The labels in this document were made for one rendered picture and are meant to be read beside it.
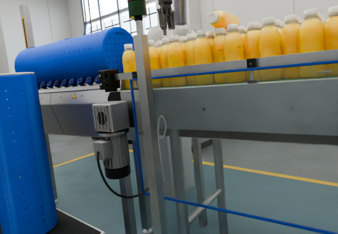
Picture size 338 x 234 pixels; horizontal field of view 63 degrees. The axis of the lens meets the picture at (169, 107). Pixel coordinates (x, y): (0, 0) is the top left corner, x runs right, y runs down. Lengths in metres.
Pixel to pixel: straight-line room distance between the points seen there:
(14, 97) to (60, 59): 0.34
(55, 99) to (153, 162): 0.98
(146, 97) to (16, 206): 1.01
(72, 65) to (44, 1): 5.70
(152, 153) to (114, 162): 0.25
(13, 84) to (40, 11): 5.66
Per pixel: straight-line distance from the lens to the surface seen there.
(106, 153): 1.16
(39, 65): 1.89
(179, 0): 2.13
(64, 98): 1.74
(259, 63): 0.95
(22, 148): 1.61
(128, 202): 1.62
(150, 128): 0.98
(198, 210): 1.38
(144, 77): 0.96
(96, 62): 1.49
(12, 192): 1.68
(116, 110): 1.15
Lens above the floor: 0.95
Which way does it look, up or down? 7 degrees down
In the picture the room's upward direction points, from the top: 5 degrees counter-clockwise
